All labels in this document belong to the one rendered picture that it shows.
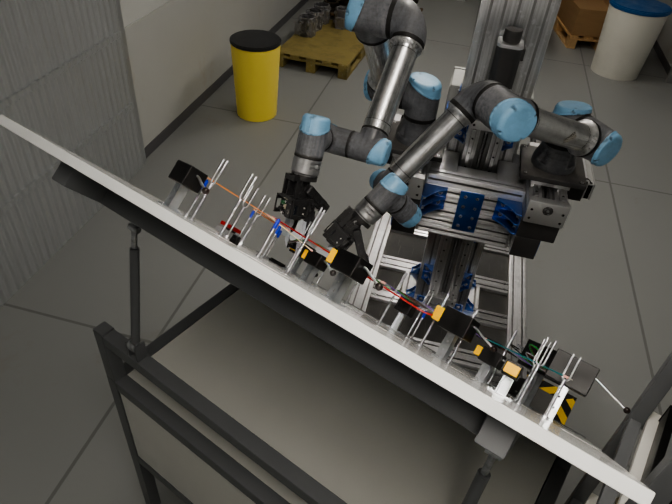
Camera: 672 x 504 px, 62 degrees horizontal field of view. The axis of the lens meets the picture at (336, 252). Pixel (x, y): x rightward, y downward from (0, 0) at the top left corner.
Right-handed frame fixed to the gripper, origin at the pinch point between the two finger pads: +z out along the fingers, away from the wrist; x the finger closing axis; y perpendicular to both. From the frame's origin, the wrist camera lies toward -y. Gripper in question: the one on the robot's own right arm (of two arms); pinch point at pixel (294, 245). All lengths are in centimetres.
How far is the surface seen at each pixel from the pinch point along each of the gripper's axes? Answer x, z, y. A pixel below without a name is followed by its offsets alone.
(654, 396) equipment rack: 88, 6, -35
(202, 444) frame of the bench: 6, 52, 24
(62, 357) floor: -131, 103, 2
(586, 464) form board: 95, -12, 46
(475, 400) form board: 82, -13, 49
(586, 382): 79, 2, -13
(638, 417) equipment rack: 86, 14, -39
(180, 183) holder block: 16, -20, 49
